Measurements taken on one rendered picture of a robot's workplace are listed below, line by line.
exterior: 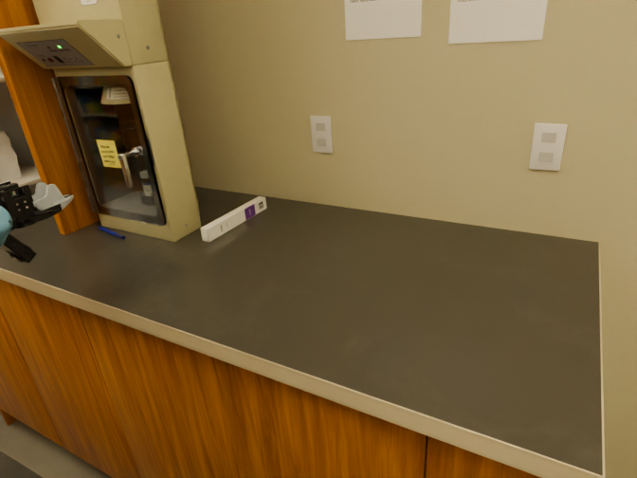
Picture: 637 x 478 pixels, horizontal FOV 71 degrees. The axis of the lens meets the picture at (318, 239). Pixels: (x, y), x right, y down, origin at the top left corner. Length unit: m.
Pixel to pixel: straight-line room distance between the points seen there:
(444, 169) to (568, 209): 0.33
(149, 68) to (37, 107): 0.39
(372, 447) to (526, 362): 0.30
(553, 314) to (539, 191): 0.41
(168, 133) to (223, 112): 0.39
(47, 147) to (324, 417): 1.08
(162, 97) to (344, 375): 0.84
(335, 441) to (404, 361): 0.22
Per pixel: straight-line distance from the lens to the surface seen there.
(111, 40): 1.19
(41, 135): 1.50
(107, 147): 1.36
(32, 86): 1.50
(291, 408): 0.92
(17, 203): 1.09
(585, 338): 0.93
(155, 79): 1.26
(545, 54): 1.21
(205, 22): 1.61
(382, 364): 0.80
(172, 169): 1.29
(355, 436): 0.88
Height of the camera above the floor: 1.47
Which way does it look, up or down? 26 degrees down
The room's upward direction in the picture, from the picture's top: 4 degrees counter-clockwise
